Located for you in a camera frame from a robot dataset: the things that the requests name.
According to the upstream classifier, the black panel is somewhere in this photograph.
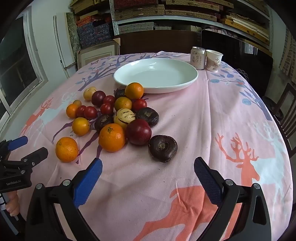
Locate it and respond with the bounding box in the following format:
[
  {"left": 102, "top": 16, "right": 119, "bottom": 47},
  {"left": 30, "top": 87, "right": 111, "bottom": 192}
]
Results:
[{"left": 201, "top": 29, "right": 274, "bottom": 98}]

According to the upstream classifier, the white plate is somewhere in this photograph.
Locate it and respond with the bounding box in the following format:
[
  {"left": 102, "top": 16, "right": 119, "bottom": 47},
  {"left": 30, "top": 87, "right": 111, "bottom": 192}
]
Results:
[{"left": 113, "top": 58, "right": 199, "bottom": 94}]

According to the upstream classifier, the green marbled board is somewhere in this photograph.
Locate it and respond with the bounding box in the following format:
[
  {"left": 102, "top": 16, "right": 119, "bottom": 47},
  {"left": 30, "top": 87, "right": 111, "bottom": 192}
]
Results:
[{"left": 67, "top": 12, "right": 81, "bottom": 50}]

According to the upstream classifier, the orange mandarin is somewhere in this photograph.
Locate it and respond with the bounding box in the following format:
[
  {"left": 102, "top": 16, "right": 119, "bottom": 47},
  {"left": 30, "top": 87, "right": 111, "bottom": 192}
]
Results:
[
  {"left": 55, "top": 137, "right": 79, "bottom": 163},
  {"left": 125, "top": 82, "right": 144, "bottom": 100},
  {"left": 99, "top": 123, "right": 127, "bottom": 152},
  {"left": 66, "top": 103, "right": 79, "bottom": 118}
]

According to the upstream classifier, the yellow-orange mandarin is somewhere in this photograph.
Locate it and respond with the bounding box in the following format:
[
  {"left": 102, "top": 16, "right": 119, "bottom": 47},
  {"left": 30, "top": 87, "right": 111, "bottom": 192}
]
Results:
[
  {"left": 72, "top": 117, "right": 90, "bottom": 136},
  {"left": 114, "top": 97, "right": 133, "bottom": 112}
]

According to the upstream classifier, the pink drink can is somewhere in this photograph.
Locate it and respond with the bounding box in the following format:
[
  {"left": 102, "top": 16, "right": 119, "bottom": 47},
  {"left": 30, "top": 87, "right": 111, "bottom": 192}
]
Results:
[{"left": 190, "top": 46, "right": 207, "bottom": 70}]

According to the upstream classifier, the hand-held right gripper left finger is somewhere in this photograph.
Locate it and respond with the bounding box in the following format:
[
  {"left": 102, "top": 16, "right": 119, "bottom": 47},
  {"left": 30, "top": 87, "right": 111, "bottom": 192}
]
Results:
[{"left": 25, "top": 158, "right": 103, "bottom": 241}]

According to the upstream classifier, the blue patterned box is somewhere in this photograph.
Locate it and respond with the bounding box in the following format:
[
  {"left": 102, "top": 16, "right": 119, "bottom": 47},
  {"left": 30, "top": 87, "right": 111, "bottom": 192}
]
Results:
[
  {"left": 92, "top": 22, "right": 114, "bottom": 43},
  {"left": 77, "top": 26, "right": 96, "bottom": 47}
]

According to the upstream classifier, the pink printed tablecloth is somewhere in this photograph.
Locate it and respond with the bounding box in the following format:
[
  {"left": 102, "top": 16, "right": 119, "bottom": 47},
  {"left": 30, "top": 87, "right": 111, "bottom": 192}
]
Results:
[{"left": 5, "top": 51, "right": 292, "bottom": 241}]

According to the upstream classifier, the paper cup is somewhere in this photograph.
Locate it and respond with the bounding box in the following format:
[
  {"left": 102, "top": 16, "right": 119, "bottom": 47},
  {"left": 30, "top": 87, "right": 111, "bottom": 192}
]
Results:
[{"left": 205, "top": 49, "right": 223, "bottom": 73}]

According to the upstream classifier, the wooden picture frame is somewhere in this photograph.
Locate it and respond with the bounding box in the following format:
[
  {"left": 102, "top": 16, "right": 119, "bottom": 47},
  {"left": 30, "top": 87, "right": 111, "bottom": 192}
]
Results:
[{"left": 77, "top": 38, "right": 121, "bottom": 70}]

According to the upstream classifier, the stack of wooden boards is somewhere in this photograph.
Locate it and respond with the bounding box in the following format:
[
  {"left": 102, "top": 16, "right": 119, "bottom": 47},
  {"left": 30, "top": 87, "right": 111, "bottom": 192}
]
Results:
[{"left": 220, "top": 10, "right": 270, "bottom": 45}]

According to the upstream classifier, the person's left hand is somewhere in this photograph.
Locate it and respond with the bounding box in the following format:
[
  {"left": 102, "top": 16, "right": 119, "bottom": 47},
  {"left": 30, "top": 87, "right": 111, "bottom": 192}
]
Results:
[{"left": 6, "top": 193, "right": 20, "bottom": 217}]

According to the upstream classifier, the large dark red tomato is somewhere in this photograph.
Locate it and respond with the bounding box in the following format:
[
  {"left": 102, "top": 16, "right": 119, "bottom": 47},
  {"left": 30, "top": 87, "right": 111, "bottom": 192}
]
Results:
[{"left": 91, "top": 90, "right": 106, "bottom": 107}]

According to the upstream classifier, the metal shelving rack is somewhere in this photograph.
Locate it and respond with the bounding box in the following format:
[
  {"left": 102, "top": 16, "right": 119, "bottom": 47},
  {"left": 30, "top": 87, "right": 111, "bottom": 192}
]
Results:
[{"left": 109, "top": 0, "right": 272, "bottom": 50}]

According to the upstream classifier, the yellow potato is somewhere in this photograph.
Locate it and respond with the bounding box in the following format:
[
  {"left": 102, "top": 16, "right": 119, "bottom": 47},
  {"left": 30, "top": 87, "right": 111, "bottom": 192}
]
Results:
[
  {"left": 113, "top": 108, "right": 136, "bottom": 129},
  {"left": 83, "top": 87, "right": 97, "bottom": 101}
]

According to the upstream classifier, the wooden chair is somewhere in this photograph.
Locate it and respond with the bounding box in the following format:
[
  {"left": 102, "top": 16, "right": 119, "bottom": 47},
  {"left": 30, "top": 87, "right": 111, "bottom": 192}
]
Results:
[{"left": 262, "top": 82, "right": 296, "bottom": 144}]

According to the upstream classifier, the brown wooden board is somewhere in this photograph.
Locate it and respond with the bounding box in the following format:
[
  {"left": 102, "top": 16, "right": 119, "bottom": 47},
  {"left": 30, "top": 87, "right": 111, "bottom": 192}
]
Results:
[{"left": 118, "top": 30, "right": 201, "bottom": 56}]

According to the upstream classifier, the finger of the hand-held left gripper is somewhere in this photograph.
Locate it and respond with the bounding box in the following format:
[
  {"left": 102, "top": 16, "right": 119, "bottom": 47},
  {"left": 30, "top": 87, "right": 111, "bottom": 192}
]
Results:
[
  {"left": 20, "top": 147, "right": 49, "bottom": 168},
  {"left": 0, "top": 136, "right": 28, "bottom": 160}
]

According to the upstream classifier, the small red tomato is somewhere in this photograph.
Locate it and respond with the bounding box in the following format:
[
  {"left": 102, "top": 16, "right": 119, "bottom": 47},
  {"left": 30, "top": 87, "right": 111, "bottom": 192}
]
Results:
[
  {"left": 132, "top": 99, "right": 148, "bottom": 112},
  {"left": 84, "top": 106, "right": 98, "bottom": 120},
  {"left": 100, "top": 103, "right": 114, "bottom": 115},
  {"left": 76, "top": 105, "right": 87, "bottom": 118},
  {"left": 103, "top": 95, "right": 116, "bottom": 106}
]

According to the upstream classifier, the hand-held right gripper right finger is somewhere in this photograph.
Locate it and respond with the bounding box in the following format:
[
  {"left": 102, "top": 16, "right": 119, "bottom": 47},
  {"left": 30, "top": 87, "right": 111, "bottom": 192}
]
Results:
[{"left": 194, "top": 157, "right": 271, "bottom": 241}]

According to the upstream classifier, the stack of woven boxes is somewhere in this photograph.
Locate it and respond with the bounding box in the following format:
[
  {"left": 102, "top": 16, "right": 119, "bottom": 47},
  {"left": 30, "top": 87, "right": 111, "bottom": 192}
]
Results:
[{"left": 69, "top": 0, "right": 234, "bottom": 34}]

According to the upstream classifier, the dark red plum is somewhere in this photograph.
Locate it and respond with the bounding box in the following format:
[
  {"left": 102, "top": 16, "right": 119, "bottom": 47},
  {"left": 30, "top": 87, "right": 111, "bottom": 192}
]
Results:
[{"left": 126, "top": 119, "right": 152, "bottom": 146}]

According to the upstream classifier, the white leaning board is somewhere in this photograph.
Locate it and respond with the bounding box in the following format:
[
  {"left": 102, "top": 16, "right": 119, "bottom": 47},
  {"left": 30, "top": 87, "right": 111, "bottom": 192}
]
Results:
[{"left": 54, "top": 14, "right": 77, "bottom": 72}]

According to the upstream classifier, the orange patterned box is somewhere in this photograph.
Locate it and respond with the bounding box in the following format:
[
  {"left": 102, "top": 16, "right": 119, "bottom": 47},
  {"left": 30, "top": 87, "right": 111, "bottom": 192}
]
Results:
[{"left": 76, "top": 16, "right": 112, "bottom": 27}]

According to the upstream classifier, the window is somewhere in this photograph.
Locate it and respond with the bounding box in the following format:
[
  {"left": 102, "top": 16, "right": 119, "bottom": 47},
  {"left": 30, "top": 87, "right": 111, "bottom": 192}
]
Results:
[{"left": 0, "top": 11, "right": 48, "bottom": 121}]

